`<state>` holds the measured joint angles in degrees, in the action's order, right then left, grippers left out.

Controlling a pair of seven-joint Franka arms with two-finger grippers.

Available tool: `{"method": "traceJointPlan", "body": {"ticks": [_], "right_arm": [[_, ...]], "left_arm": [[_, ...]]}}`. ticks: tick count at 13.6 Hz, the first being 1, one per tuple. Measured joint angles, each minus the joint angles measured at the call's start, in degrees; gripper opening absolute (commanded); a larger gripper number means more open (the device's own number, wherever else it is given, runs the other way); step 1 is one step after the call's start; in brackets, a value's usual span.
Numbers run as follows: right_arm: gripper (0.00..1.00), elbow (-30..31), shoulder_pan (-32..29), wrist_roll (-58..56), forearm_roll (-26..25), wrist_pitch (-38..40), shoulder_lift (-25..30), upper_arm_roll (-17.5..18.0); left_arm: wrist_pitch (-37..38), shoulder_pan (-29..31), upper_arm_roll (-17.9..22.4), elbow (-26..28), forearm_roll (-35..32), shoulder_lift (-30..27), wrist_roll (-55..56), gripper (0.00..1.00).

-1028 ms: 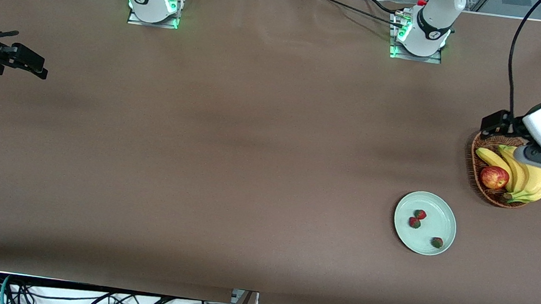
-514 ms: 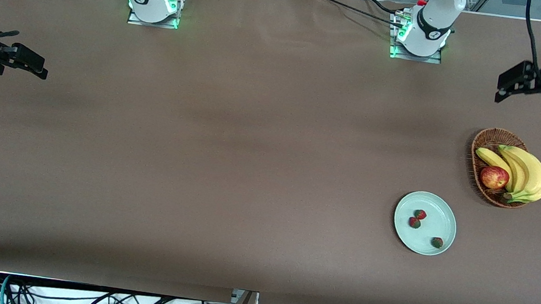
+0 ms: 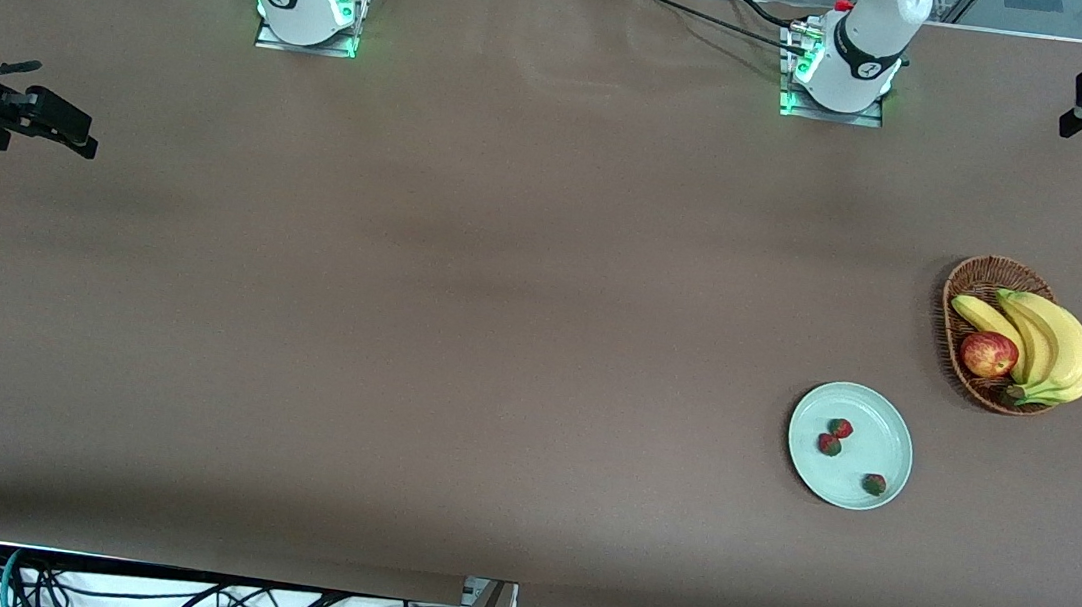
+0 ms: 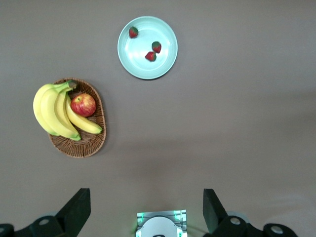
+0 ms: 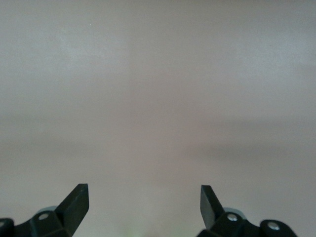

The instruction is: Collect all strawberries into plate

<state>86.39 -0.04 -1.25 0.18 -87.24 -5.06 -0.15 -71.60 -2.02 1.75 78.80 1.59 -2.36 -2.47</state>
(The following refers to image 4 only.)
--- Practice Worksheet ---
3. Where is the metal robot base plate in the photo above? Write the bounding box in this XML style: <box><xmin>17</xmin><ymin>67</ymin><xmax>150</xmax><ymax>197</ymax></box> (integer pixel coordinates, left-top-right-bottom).
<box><xmin>136</xmin><ymin>209</ymin><xmax>188</xmax><ymax>234</ymax></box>

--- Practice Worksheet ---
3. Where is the brown table cover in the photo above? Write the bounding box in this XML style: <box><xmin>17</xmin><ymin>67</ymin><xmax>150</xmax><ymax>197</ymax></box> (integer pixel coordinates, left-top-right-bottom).
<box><xmin>0</xmin><ymin>0</ymin><xmax>316</xmax><ymax>237</ymax></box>

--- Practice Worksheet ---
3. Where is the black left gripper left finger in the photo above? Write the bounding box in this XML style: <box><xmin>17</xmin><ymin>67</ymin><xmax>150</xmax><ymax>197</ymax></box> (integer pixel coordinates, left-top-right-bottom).
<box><xmin>0</xmin><ymin>188</ymin><xmax>91</xmax><ymax>237</ymax></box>

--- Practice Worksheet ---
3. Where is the pale green round plate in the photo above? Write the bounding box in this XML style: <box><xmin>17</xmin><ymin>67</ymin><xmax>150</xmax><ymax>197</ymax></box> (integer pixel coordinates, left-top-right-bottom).
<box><xmin>117</xmin><ymin>15</ymin><xmax>179</xmax><ymax>80</ymax></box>

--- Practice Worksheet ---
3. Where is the small yellow banana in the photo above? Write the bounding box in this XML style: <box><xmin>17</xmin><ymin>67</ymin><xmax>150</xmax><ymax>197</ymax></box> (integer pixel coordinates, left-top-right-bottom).
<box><xmin>64</xmin><ymin>92</ymin><xmax>103</xmax><ymax>135</ymax></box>

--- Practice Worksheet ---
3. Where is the red yellow apple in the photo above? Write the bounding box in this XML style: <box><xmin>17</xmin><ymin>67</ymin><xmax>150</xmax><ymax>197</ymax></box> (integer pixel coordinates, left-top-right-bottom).
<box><xmin>70</xmin><ymin>93</ymin><xmax>97</xmax><ymax>118</ymax></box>

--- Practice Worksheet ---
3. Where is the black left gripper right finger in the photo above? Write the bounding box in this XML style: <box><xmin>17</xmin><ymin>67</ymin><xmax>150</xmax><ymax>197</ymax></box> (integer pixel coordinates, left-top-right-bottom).
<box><xmin>202</xmin><ymin>189</ymin><xmax>297</xmax><ymax>237</ymax></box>

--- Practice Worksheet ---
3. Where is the brown wicker basket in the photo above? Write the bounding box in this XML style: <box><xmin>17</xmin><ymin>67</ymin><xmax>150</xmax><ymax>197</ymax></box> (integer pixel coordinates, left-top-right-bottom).
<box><xmin>47</xmin><ymin>78</ymin><xmax>107</xmax><ymax>158</ymax></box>

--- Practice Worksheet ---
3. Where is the large yellow banana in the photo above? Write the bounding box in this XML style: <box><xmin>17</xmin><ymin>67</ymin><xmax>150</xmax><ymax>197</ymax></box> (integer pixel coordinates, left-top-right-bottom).
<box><xmin>33</xmin><ymin>83</ymin><xmax>62</xmax><ymax>137</ymax></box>

